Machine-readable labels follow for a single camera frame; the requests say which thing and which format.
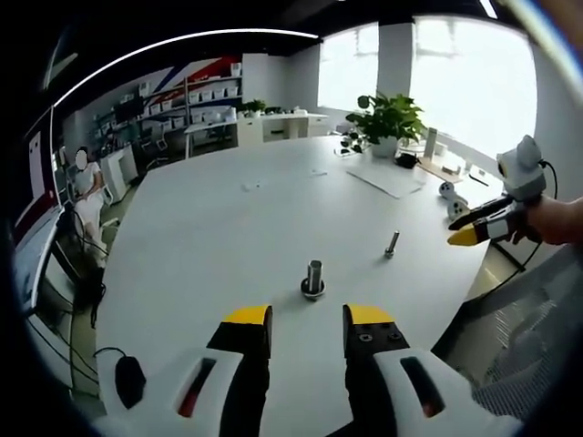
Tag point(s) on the white game controller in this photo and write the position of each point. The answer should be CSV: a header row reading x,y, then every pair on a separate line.
x,y
447,189
457,208

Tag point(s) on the white rolling cabinet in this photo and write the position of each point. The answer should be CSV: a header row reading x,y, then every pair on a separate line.
x,y
119,173

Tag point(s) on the white side desk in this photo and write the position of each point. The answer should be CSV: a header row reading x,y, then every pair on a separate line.
x,y
32,264

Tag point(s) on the small steel threaded stud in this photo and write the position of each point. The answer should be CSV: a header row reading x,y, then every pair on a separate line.
x,y
394,239

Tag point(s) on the black computer mouse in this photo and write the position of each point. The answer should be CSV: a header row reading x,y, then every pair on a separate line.
x,y
129,380

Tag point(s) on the wooden board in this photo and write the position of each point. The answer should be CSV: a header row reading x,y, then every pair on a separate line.
x,y
439,169

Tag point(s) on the black background monitor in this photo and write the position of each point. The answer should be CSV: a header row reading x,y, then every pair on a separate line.
x,y
127,110

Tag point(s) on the shelves with white bins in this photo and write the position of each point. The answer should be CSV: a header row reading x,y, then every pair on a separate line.
x,y
205,95

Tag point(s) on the white flat card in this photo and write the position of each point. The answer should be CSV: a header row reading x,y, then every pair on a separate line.
x,y
478,176

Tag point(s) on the person's right hand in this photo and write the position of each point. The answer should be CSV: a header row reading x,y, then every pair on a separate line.
x,y
560,220

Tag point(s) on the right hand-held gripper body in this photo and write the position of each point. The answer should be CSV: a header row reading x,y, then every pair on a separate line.
x,y
524,177

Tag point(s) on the white office chair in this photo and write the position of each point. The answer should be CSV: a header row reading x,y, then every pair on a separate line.
x,y
159,142

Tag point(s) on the small black box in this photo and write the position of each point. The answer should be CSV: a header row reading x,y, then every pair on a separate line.
x,y
407,160

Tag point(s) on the small potted green plant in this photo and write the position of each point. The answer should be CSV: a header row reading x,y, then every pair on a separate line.
x,y
255,107

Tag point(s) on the white background desk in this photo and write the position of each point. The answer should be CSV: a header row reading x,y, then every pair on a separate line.
x,y
209,126

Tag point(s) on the large potted green plant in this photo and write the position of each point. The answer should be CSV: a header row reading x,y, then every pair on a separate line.
x,y
387,118

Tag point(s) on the black metal leg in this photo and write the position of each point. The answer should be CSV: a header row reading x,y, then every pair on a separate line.
x,y
508,255

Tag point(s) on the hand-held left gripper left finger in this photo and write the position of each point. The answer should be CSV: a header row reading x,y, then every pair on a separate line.
x,y
246,337

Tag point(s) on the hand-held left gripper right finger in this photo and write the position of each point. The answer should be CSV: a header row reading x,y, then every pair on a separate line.
x,y
369,364

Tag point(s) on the large steel threaded stud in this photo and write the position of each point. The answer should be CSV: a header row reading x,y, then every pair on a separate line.
x,y
314,271

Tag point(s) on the grey mesh chair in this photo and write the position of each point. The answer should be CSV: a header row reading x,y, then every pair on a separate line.
x,y
524,337

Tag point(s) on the white paper sheet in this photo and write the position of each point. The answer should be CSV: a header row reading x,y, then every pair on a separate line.
x,y
387,179

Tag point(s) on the computer monitor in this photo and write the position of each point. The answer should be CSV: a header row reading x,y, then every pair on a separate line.
x,y
41,182

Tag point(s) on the long white cabinet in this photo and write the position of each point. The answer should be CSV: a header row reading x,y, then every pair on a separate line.
x,y
282,129

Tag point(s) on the tall white block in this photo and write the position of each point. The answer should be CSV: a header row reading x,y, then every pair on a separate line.
x,y
430,142

